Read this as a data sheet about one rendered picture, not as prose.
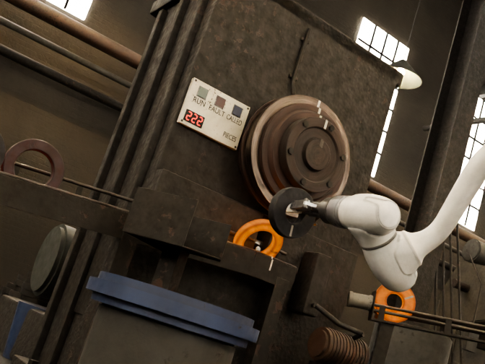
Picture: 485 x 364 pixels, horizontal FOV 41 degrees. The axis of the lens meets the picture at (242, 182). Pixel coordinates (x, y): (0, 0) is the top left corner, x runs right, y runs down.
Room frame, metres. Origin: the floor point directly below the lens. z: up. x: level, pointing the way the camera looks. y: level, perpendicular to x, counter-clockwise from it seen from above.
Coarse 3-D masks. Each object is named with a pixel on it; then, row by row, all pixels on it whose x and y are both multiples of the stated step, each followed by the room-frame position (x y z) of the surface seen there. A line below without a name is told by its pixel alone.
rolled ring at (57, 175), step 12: (24, 144) 1.94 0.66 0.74; (36, 144) 1.95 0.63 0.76; (48, 144) 1.97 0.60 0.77; (12, 156) 1.93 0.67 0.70; (48, 156) 1.98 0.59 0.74; (60, 156) 1.99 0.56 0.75; (12, 168) 1.94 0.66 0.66; (60, 168) 2.00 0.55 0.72; (48, 180) 2.02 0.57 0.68; (60, 180) 2.01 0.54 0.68
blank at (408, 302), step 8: (384, 288) 2.47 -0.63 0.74; (376, 296) 2.47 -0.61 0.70; (384, 296) 2.47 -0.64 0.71; (400, 296) 2.48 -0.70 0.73; (408, 296) 2.46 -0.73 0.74; (384, 304) 2.47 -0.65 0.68; (408, 304) 2.46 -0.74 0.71; (400, 312) 2.46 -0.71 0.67; (392, 320) 2.46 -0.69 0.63; (400, 320) 2.46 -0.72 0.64
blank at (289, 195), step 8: (280, 192) 1.90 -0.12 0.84; (288, 192) 1.90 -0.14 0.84; (296, 192) 1.91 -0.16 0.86; (304, 192) 1.93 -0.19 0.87; (272, 200) 1.91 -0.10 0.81; (280, 200) 1.90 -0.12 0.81; (288, 200) 1.91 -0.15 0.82; (312, 200) 1.94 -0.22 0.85; (272, 208) 1.90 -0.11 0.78; (280, 208) 1.90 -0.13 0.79; (272, 216) 1.90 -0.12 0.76; (280, 216) 1.91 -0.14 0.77; (272, 224) 1.92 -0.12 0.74; (280, 224) 1.91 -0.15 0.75; (288, 224) 1.92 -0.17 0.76; (296, 224) 1.94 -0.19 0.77; (304, 224) 1.95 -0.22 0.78; (312, 224) 1.96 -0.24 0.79; (280, 232) 1.92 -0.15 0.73; (288, 232) 1.93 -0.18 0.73; (296, 232) 1.94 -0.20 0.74; (304, 232) 1.95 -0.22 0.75
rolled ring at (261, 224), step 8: (248, 224) 2.30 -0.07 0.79; (256, 224) 2.29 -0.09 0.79; (264, 224) 2.29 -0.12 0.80; (240, 232) 2.30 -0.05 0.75; (248, 232) 2.30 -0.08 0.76; (272, 232) 2.32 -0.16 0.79; (240, 240) 2.32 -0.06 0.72; (272, 240) 2.38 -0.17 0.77; (280, 240) 2.36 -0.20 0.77; (272, 248) 2.38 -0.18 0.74; (280, 248) 2.38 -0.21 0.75
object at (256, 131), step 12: (288, 96) 2.32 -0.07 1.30; (300, 96) 2.35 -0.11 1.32; (264, 108) 2.35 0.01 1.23; (276, 108) 2.30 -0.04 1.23; (324, 108) 2.41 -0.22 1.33; (264, 120) 2.29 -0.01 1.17; (336, 120) 2.44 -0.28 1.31; (252, 132) 2.31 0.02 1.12; (252, 144) 2.28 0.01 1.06; (348, 144) 2.48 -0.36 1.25; (252, 156) 2.29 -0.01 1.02; (348, 156) 2.49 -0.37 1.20; (252, 168) 2.30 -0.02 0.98; (348, 168) 2.50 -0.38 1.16; (252, 180) 2.35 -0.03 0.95; (264, 180) 2.33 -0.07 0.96; (264, 192) 2.33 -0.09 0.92; (336, 192) 2.49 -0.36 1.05
